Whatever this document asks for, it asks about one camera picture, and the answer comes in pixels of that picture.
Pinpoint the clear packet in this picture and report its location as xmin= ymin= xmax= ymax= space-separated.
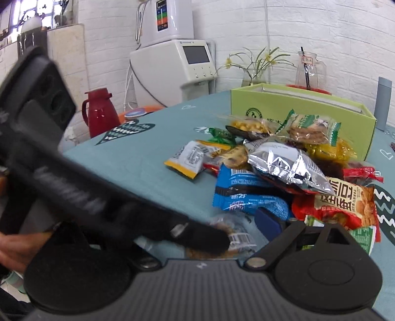
xmin=185 ymin=214 xmax=257 ymax=260

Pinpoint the blue snack packet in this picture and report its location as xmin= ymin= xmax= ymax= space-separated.
xmin=212 ymin=165 xmax=293 ymax=220

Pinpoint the red orange snack bag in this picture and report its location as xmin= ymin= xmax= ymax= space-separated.
xmin=292 ymin=177 xmax=381 ymax=243

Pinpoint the yellow white snack packet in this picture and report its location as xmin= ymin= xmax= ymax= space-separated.
xmin=164 ymin=140 xmax=231 ymax=179

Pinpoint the silver foil snack bag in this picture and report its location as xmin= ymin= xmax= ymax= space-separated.
xmin=244 ymin=139 xmax=335 ymax=196

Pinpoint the yellow candy bag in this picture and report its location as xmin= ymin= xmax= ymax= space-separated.
xmin=305 ymin=139 xmax=357 ymax=162

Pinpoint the yellow corn snack packet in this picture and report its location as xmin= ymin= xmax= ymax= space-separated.
xmin=218 ymin=115 xmax=279 ymax=139

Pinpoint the green biscuit packet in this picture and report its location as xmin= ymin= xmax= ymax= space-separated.
xmin=275 ymin=110 xmax=341 ymax=146

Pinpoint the red date packet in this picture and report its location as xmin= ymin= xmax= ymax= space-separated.
xmin=343 ymin=166 xmax=384 ymax=186

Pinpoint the person's left hand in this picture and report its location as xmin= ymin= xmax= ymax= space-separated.
xmin=0 ymin=232 xmax=53 ymax=274

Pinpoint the red thermos jug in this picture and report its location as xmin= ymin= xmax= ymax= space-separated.
xmin=82 ymin=88 xmax=120 ymax=138

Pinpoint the green cardboard box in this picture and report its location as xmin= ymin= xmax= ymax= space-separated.
xmin=230 ymin=82 xmax=378 ymax=162

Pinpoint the white water dispenser machine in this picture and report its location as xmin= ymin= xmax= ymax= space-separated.
xmin=130 ymin=40 xmax=216 ymax=107

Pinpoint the glass vase with yellow flowers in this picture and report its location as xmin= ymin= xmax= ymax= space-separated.
xmin=216 ymin=47 xmax=296 ymax=86

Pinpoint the grey cylindrical bottle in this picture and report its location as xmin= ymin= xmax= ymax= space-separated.
xmin=374 ymin=77 xmax=392 ymax=132

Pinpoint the black straw in pitcher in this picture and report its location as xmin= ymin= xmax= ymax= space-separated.
xmin=301 ymin=46 xmax=311 ymax=87

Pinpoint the clear glass pitcher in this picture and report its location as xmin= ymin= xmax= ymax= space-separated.
xmin=295 ymin=50 xmax=327 ymax=90

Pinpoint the white wall water purifier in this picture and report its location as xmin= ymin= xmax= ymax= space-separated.
xmin=135 ymin=0 xmax=194 ymax=47

